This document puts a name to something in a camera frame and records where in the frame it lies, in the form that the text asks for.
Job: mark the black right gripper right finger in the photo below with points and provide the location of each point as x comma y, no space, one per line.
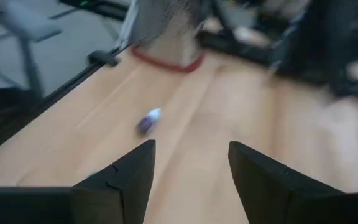
275,196

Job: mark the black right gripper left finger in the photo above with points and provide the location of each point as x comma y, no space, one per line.
120,193

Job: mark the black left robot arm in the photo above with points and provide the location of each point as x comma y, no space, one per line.
322,40

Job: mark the purple dropper bottle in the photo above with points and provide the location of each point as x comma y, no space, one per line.
148,122

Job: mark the red-framed box grater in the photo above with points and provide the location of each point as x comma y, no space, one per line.
166,31

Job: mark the black desk leg frame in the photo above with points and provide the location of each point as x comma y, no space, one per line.
26,29

